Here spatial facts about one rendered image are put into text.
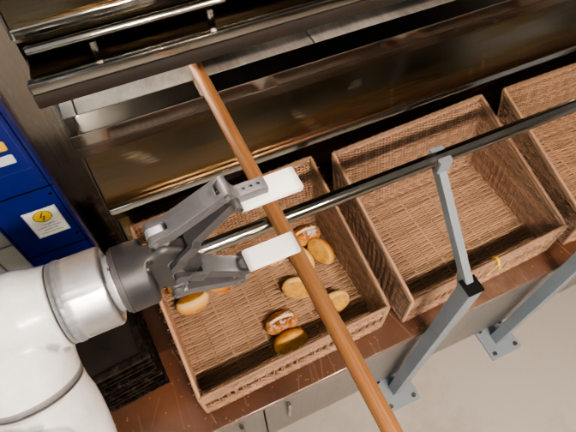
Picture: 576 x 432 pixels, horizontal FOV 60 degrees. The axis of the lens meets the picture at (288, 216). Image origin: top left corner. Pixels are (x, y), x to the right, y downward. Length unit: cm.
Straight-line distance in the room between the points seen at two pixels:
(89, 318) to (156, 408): 95
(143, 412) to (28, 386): 93
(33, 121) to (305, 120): 65
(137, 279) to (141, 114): 67
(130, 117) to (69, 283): 67
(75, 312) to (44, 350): 5
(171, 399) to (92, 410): 87
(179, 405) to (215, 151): 68
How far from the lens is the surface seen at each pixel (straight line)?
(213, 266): 60
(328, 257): 152
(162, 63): 90
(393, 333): 151
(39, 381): 57
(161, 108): 116
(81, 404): 60
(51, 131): 114
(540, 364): 229
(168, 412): 146
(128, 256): 54
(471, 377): 217
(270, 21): 93
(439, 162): 108
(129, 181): 129
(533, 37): 175
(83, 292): 53
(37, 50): 90
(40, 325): 54
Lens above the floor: 198
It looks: 57 degrees down
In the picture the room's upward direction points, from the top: straight up
